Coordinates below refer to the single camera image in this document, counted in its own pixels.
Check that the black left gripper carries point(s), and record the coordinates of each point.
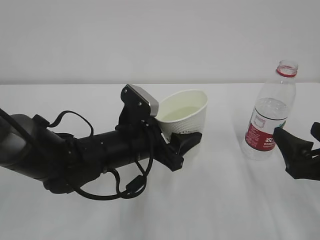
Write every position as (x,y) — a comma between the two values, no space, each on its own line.
(171,155)

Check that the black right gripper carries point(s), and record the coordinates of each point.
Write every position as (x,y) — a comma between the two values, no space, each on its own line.
(301,162)

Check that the clear Nongfu Spring water bottle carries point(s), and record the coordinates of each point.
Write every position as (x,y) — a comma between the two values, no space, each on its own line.
(272,108)

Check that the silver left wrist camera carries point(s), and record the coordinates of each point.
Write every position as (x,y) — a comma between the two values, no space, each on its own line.
(139,105)

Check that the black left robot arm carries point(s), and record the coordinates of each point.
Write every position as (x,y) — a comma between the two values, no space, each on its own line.
(64,163)

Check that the white paper cup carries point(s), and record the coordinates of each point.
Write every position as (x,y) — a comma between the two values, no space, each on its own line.
(183,112)

